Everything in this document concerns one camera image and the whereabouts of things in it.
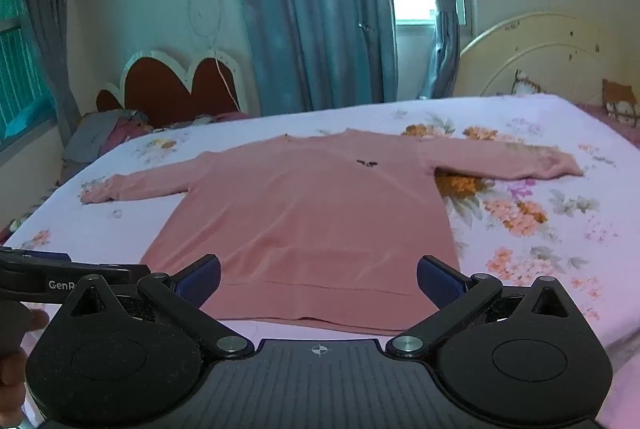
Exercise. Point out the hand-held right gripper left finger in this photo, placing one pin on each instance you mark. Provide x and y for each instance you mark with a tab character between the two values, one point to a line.
199	281

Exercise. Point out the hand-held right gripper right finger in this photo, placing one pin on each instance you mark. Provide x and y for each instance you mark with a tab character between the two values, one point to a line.
440	281

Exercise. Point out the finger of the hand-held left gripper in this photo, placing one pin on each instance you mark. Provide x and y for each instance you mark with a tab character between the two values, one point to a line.
122	271

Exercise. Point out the pink long-sleeved sweater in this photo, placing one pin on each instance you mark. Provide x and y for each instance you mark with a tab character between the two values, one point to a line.
305	229

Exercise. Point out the person's left hand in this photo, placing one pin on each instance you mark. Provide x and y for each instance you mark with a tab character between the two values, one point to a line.
35	318

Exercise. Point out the grey pink pillow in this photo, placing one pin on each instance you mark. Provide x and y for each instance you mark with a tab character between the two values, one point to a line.
107	131

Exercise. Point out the red heart-shaped headboard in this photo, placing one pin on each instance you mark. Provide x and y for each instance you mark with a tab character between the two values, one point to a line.
172	84

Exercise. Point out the white patterned pillow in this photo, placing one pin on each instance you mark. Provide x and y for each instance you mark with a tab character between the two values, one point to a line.
525	84

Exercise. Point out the teal-tinted side window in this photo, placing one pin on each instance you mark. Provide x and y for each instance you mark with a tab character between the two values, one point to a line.
20	54

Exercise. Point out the cream round headboard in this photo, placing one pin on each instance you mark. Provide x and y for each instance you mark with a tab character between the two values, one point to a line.
545	54

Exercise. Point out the brown patterned pillow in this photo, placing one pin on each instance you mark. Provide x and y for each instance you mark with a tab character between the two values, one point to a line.
620	101

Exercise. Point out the grey curtain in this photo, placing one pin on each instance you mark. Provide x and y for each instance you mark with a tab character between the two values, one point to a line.
42	19

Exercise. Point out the wide blue curtain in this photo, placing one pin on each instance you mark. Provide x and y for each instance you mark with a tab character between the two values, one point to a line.
310	4

